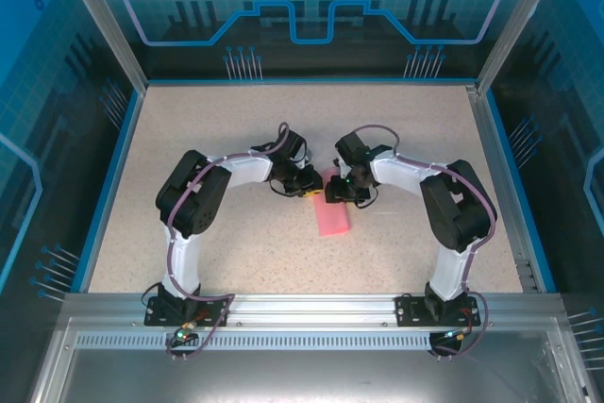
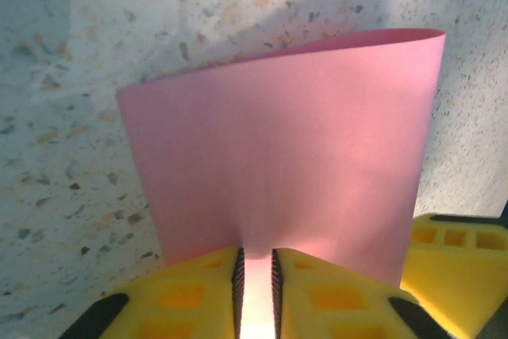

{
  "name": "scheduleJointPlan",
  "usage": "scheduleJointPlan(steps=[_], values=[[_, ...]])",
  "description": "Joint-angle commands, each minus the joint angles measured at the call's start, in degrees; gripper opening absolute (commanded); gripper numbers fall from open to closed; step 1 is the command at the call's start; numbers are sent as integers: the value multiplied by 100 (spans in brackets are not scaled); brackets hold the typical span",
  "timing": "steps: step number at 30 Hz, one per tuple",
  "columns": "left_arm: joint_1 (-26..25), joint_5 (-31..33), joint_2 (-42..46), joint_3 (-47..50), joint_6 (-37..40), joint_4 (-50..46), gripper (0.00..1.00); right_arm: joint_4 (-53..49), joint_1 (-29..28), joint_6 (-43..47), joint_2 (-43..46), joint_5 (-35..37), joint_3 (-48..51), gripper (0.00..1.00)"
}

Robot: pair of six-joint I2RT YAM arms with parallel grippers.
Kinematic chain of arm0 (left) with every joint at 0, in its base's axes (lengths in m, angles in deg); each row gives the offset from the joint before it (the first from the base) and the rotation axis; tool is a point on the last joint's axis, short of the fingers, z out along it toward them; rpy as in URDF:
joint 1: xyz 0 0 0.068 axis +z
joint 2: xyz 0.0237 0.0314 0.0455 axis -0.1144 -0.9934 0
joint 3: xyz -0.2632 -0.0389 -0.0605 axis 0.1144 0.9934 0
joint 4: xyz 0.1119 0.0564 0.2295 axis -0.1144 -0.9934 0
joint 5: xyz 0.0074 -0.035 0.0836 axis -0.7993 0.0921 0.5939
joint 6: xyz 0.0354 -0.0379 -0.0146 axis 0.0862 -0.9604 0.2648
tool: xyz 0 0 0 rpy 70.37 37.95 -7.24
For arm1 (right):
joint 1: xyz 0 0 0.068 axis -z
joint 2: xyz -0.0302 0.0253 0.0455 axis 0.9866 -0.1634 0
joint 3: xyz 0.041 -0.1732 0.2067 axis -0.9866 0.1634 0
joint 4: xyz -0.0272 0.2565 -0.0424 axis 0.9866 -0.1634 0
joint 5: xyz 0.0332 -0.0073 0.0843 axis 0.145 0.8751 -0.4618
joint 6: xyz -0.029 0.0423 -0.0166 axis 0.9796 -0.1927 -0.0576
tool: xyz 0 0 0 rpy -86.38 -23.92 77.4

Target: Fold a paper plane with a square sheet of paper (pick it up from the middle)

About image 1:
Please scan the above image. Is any pink paper sheet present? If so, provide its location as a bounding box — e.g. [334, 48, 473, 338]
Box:
[310, 167, 353, 238]

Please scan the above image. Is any steel sheet shelf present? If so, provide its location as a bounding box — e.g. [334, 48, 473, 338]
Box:
[25, 317, 594, 403]

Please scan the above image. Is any blue table edge strip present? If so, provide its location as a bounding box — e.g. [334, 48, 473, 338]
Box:
[479, 89, 559, 294]
[77, 89, 146, 294]

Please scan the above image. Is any aluminium mounting rail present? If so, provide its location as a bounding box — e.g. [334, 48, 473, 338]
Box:
[61, 293, 563, 328]

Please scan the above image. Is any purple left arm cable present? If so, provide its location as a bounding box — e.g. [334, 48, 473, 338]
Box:
[164, 121, 290, 361]

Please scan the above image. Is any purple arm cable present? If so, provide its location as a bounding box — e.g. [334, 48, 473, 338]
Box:
[353, 125, 499, 361]
[164, 121, 290, 361]

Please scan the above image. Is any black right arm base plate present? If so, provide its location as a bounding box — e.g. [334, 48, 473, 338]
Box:
[394, 293, 482, 327]

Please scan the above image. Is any aluminium side rail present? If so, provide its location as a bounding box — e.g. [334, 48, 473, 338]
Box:
[464, 84, 544, 294]

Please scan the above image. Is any slotted grey cable duct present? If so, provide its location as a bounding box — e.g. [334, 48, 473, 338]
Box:
[75, 333, 551, 353]

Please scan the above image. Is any cable connector with green light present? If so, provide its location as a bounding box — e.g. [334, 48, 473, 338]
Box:
[172, 321, 198, 344]
[441, 325, 474, 342]

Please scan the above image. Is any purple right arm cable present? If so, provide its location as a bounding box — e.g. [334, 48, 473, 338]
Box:
[353, 125, 499, 361]

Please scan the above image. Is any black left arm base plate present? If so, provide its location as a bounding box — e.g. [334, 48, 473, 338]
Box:
[143, 295, 231, 327]

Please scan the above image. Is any aluminium frame post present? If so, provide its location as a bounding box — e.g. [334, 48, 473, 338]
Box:
[475, 0, 556, 93]
[51, 0, 150, 92]

